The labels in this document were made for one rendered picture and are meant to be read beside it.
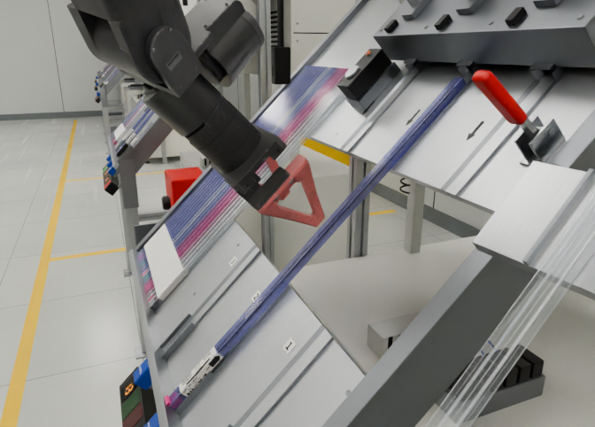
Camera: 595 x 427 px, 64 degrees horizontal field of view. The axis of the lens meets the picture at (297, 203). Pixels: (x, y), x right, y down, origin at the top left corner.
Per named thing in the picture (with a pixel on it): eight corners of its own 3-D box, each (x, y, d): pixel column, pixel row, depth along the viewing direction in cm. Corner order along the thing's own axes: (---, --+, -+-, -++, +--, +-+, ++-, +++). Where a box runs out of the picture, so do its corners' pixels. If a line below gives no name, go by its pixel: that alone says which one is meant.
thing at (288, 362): (236, 571, 39) (208, 562, 38) (150, 260, 98) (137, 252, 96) (387, 395, 40) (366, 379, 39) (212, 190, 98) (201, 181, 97)
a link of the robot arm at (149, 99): (127, 97, 46) (142, 91, 41) (172, 44, 47) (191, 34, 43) (181, 143, 49) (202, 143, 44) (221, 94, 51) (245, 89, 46)
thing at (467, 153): (537, 250, 42) (511, 216, 40) (278, 133, 100) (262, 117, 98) (768, -22, 44) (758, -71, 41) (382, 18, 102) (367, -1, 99)
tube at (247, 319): (175, 410, 54) (168, 407, 54) (173, 402, 55) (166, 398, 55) (467, 84, 57) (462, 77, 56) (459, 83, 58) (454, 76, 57)
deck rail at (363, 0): (156, 271, 99) (132, 255, 96) (155, 267, 101) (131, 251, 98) (382, 19, 102) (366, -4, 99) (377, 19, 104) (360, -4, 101)
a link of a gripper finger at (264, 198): (321, 185, 55) (266, 130, 50) (351, 204, 48) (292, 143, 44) (282, 229, 54) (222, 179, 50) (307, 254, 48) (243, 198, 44)
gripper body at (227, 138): (258, 132, 55) (211, 86, 52) (291, 149, 46) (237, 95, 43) (220, 174, 55) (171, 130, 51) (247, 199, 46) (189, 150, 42)
